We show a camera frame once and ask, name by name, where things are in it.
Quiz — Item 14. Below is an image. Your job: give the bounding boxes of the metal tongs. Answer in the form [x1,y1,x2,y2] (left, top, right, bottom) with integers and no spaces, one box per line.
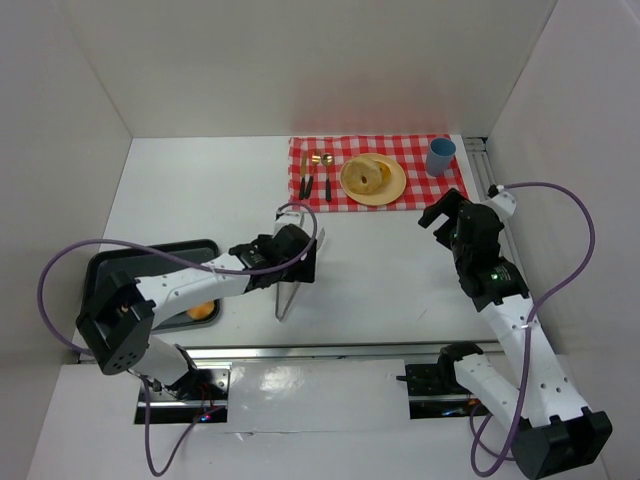
[274,209,325,322]

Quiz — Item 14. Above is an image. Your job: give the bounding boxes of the orange glazed donut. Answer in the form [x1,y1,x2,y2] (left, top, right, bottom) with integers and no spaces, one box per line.
[377,162,392,184]

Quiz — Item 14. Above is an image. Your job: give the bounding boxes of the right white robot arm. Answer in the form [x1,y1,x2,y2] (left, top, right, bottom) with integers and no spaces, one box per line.
[418,185,613,479]

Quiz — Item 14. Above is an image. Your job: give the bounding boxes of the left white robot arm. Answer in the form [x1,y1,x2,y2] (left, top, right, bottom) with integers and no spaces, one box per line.
[76,213,318,398]

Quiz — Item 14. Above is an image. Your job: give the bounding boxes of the blue cup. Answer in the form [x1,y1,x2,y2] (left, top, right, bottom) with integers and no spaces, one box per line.
[426,137,456,177]

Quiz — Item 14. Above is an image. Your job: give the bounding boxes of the yellow plate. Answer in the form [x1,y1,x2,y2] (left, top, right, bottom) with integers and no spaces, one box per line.
[339,153,407,207]

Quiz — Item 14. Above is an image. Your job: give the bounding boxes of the red checkered cloth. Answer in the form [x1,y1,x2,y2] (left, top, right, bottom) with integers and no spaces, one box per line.
[288,134,467,213]

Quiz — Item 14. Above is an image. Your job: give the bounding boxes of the round golden bun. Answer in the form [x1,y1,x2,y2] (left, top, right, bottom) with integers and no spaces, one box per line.
[186,301,216,322]

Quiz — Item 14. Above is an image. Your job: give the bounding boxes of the black baking tray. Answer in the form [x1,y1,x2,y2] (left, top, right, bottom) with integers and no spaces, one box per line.
[82,239,221,333]

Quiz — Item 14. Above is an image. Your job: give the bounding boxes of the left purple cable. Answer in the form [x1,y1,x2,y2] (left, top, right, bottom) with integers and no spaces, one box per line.
[37,202,319,477]

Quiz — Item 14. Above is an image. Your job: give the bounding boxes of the purple cable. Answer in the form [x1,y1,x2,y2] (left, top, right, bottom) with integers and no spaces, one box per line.
[469,182,597,476]
[37,202,319,477]

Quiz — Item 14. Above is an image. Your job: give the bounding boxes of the metal rail right side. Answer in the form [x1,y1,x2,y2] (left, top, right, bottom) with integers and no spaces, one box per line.
[462,137,522,269]

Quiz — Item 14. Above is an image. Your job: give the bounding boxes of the metal rail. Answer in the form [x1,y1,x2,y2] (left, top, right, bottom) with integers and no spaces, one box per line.
[462,137,522,269]
[74,341,501,363]

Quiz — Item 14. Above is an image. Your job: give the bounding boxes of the black handled knife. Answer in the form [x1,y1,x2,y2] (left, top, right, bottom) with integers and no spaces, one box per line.
[298,151,308,200]

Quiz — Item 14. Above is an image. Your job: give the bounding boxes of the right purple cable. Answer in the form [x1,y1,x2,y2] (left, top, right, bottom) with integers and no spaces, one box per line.
[469,182,597,476]

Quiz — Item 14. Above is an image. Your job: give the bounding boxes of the black handled fork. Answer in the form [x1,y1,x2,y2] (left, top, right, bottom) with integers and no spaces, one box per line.
[305,149,322,199]

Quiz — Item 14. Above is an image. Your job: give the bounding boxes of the black handled spoon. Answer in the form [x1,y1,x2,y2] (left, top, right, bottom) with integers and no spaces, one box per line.
[321,152,334,203]

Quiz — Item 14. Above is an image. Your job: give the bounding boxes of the metal rail front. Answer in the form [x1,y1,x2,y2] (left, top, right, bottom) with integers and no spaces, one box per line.
[74,341,501,363]

